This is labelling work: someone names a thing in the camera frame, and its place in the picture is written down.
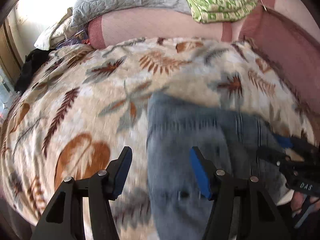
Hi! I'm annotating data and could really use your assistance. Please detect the person's foot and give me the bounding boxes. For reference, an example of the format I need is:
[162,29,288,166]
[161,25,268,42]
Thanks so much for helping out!
[291,192,312,215]

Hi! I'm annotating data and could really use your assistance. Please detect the leaf print blanket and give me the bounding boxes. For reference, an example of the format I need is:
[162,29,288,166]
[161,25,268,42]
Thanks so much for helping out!
[0,37,318,240]

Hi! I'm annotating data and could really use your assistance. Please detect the clear plastic bag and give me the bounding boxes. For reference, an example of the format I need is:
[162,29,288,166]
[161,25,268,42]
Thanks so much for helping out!
[56,30,90,49]

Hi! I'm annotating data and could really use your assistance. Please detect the green patterned blanket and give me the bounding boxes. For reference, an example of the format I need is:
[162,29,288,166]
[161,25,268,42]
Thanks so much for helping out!
[172,0,258,24]

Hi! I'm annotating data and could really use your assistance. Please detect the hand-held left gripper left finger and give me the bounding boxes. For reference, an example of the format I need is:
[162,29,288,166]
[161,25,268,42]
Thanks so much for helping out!
[30,146,133,240]

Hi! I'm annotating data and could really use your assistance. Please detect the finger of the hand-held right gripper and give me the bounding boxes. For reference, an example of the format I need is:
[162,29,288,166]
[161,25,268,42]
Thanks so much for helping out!
[256,146,300,172]
[272,133,320,157]

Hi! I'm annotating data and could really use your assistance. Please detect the wooden stained glass door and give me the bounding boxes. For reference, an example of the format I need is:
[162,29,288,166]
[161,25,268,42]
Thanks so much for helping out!
[0,17,25,105]

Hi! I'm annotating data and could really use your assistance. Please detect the pink sofa bolster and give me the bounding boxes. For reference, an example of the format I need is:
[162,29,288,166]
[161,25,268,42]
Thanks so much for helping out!
[87,4,247,50]

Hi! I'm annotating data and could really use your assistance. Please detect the black cloth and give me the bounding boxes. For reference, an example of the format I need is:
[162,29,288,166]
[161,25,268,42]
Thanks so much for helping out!
[14,48,52,93]

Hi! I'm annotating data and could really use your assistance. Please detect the pink sofa backrest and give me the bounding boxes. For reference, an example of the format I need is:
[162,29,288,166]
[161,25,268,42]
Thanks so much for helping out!
[235,0,320,130]

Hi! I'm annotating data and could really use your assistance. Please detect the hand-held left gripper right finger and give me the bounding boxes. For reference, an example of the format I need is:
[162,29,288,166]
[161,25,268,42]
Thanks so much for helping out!
[189,146,293,240]

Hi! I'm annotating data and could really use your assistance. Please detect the blue denim pants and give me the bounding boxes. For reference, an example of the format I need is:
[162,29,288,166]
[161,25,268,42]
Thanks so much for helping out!
[147,92,295,240]

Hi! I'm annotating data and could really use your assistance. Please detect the white floral pillow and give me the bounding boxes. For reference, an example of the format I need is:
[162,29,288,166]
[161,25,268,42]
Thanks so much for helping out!
[34,7,87,50]

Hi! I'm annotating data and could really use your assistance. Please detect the dark sandal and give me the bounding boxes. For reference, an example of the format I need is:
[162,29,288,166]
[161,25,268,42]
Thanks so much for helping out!
[292,197,320,230]

